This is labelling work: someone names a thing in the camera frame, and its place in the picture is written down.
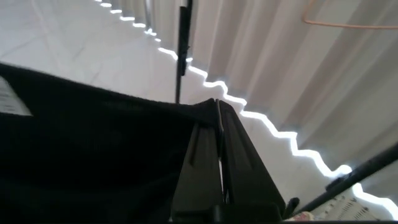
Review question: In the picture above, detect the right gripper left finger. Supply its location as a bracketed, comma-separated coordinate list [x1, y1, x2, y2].
[170, 123, 224, 222]

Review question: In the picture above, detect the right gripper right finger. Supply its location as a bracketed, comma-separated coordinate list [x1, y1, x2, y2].
[216, 99, 286, 222]

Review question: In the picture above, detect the black short-sleeved shirt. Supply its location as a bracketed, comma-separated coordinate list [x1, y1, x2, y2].
[0, 62, 218, 224]

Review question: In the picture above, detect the black clothes rack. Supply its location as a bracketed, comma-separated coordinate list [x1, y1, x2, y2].
[175, 0, 398, 218]

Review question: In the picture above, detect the pink clothes hanger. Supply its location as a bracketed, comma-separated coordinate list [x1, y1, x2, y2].
[302, 0, 398, 30]

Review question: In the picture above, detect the white curtain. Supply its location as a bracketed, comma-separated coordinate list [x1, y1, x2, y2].
[93, 0, 398, 200]

